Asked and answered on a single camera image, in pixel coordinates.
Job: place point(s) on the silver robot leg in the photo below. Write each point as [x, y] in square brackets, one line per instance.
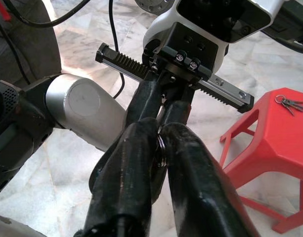
[85, 111]

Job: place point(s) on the red plastic stool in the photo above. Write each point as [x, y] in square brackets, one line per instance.
[277, 138]

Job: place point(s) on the dark grey robot body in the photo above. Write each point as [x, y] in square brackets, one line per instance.
[30, 49]

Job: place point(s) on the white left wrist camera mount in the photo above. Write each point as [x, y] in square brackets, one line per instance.
[161, 27]

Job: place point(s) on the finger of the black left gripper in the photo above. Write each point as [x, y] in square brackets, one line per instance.
[179, 108]
[146, 101]

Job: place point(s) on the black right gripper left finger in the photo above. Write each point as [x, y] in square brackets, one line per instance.
[126, 172]

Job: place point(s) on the metal key bunch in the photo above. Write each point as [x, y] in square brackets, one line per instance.
[162, 148]
[293, 103]

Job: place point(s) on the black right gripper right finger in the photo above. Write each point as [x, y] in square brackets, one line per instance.
[193, 177]

